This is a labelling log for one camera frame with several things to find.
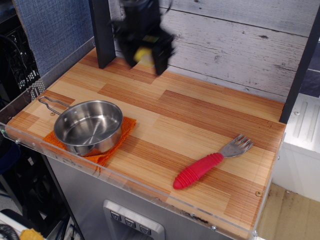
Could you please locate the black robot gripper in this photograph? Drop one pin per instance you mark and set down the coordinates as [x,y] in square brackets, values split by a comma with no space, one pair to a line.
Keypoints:
[143,18]

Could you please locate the yellow green toy corn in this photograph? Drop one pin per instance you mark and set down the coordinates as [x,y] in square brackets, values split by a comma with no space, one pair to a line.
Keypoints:
[143,53]

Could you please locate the orange knitted cloth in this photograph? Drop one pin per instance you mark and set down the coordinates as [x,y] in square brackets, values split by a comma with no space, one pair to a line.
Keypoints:
[97,157]

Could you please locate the stainless steel pan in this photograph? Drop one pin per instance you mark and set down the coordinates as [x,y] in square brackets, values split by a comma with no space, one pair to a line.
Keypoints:
[88,128]

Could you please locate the black plastic crate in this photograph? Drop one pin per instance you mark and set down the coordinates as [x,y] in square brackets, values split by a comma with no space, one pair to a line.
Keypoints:
[18,68]

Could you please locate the clear acrylic guard panel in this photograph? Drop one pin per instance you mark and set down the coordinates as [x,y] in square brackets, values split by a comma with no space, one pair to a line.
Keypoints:
[202,217]

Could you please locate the stainless steel toy cabinet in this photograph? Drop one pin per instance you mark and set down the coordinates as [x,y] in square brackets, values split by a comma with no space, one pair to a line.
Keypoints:
[86,194]

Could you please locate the silver button panel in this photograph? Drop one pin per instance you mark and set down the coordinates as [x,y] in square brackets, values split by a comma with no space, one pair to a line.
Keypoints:
[132,221]

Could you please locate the white ribbed side counter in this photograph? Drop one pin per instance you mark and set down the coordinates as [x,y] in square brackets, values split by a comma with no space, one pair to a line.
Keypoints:
[297,167]

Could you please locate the yellow object at corner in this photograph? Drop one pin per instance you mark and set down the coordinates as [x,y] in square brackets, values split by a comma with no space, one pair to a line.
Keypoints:
[30,234]

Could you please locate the dark left frame post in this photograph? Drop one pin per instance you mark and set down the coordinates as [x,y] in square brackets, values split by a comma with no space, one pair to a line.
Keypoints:
[103,32]

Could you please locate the dark frame post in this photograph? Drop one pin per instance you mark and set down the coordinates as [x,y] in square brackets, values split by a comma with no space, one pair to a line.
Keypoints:
[103,32]
[305,60]

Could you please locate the red handled metal fork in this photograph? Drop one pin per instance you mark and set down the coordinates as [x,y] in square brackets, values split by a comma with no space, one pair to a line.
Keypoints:
[192,173]

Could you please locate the dark right frame post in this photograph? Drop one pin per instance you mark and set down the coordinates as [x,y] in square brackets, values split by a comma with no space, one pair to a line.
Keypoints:
[305,60]

